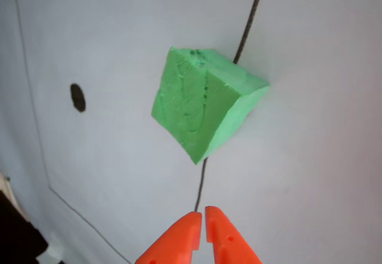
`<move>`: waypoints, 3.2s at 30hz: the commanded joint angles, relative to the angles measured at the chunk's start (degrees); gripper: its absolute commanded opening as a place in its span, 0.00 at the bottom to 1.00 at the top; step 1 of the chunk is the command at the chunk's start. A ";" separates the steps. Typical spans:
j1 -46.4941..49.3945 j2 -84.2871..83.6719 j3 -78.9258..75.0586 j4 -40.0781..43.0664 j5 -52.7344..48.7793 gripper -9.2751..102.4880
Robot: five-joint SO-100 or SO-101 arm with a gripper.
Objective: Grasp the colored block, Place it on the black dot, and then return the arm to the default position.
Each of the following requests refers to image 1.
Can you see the white tape piece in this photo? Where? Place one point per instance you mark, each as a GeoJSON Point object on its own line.
{"type": "Point", "coordinates": [53, 249]}

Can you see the white paper sheet with lines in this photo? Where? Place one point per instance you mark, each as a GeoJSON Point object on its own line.
{"type": "Point", "coordinates": [298, 126]}

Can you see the light wooden board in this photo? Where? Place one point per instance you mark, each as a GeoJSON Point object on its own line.
{"type": "Point", "coordinates": [6, 186]}

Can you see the black dot mark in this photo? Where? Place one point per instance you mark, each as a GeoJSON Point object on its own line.
{"type": "Point", "coordinates": [78, 97]}

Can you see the green foam block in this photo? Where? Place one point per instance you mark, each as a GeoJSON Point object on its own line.
{"type": "Point", "coordinates": [197, 102]}

